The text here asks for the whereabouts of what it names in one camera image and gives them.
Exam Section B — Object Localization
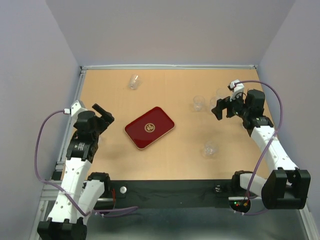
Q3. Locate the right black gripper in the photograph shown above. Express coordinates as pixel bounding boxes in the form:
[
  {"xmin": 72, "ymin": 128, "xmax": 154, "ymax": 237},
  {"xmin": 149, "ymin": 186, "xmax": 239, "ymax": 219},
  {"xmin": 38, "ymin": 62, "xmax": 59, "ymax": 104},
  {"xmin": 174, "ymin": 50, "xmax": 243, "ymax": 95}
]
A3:
[{"xmin": 210, "ymin": 90, "xmax": 250, "ymax": 120}]

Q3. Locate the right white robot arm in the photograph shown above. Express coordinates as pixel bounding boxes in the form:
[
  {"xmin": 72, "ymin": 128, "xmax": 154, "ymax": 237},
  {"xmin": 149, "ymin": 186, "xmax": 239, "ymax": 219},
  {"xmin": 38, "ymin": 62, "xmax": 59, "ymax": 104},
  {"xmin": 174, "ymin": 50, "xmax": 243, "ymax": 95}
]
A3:
[{"xmin": 211, "ymin": 89, "xmax": 311, "ymax": 210}]

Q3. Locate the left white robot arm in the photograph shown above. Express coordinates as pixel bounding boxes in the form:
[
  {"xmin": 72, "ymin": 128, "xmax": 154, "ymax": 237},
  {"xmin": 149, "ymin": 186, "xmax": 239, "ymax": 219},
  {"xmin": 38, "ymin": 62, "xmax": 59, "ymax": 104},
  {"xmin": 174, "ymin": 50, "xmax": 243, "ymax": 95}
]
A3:
[{"xmin": 37, "ymin": 101, "xmax": 115, "ymax": 240}]

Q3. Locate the red lacquer tray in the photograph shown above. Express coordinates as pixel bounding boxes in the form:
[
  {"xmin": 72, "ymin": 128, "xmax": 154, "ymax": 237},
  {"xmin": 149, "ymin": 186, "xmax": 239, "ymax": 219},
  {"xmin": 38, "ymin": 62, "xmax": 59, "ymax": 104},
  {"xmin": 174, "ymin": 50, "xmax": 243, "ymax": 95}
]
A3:
[{"xmin": 124, "ymin": 106, "xmax": 175, "ymax": 150}]

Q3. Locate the clear glass right group middle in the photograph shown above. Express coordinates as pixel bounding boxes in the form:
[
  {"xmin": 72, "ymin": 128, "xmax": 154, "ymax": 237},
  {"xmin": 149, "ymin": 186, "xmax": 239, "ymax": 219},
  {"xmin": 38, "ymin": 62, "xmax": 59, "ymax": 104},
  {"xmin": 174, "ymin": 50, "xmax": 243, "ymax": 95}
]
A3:
[{"xmin": 209, "ymin": 96, "xmax": 219, "ymax": 111}]

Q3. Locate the clear glass group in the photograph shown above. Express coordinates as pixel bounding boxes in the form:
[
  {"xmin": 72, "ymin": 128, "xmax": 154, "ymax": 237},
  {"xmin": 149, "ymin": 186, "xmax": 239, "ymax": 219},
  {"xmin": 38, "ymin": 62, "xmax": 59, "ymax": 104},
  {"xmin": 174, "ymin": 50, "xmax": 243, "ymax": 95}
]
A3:
[
  {"xmin": 216, "ymin": 88, "xmax": 230, "ymax": 100},
  {"xmin": 193, "ymin": 95, "xmax": 205, "ymax": 112},
  {"xmin": 209, "ymin": 96, "xmax": 219, "ymax": 111}
]

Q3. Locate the clear glass right group back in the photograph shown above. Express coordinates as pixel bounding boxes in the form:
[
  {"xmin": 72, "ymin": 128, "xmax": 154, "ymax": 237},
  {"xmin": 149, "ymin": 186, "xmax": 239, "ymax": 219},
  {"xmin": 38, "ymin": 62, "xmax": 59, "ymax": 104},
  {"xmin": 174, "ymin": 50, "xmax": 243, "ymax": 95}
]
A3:
[{"xmin": 216, "ymin": 88, "xmax": 230, "ymax": 100}]

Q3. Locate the clear glass right group left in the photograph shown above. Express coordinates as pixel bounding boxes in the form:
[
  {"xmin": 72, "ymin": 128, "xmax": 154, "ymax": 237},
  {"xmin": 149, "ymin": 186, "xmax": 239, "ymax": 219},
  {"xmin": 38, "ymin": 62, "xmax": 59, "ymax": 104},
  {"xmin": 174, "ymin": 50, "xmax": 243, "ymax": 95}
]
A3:
[{"xmin": 193, "ymin": 95, "xmax": 205, "ymax": 112}]

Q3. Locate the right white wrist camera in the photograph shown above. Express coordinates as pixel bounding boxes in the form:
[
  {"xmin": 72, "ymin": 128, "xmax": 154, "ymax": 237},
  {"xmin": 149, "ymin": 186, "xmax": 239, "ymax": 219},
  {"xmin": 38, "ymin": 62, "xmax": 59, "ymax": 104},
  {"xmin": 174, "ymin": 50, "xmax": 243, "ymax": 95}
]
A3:
[{"xmin": 227, "ymin": 79, "xmax": 245, "ymax": 102}]

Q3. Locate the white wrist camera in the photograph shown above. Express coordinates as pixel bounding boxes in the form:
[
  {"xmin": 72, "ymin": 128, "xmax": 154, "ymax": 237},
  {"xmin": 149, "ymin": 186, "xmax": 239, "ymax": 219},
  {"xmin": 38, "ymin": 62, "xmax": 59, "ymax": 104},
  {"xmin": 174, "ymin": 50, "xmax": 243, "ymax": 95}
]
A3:
[
  {"xmin": 227, "ymin": 79, "xmax": 245, "ymax": 102},
  {"xmin": 63, "ymin": 100, "xmax": 87, "ymax": 118}
]

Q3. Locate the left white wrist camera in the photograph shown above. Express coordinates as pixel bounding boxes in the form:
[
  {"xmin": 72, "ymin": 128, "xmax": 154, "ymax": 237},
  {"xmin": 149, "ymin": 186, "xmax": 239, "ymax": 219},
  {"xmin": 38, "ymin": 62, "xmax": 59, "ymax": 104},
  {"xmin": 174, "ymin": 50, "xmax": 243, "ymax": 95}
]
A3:
[{"xmin": 63, "ymin": 100, "xmax": 87, "ymax": 118}]

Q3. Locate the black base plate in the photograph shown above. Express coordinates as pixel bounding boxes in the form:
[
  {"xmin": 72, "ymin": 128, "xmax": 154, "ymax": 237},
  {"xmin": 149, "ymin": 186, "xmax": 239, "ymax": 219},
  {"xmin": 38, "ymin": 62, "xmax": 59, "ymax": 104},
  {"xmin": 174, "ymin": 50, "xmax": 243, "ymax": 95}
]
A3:
[{"xmin": 94, "ymin": 179, "xmax": 246, "ymax": 210}]

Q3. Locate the aluminium table frame rail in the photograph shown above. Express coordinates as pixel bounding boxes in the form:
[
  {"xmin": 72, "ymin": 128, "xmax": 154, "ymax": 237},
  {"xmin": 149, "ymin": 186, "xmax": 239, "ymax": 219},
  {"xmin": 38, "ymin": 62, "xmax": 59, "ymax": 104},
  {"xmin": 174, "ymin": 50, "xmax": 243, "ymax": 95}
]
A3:
[{"xmin": 29, "ymin": 64, "xmax": 258, "ymax": 240}]

